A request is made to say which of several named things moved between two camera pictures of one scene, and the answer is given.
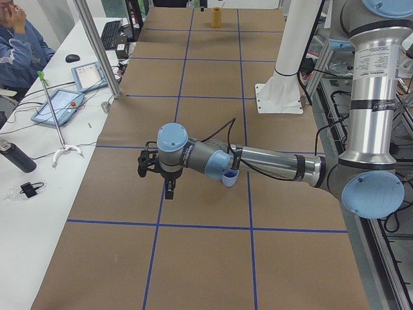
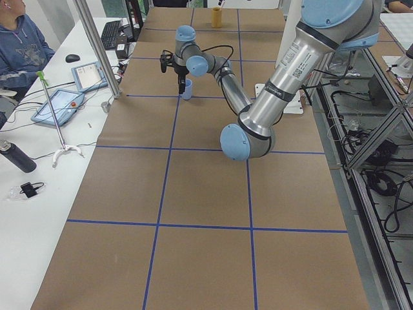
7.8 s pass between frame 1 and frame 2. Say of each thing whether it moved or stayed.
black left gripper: moved
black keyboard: stayed
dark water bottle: stayed
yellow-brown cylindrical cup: stayed
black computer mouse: stayed
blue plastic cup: moved
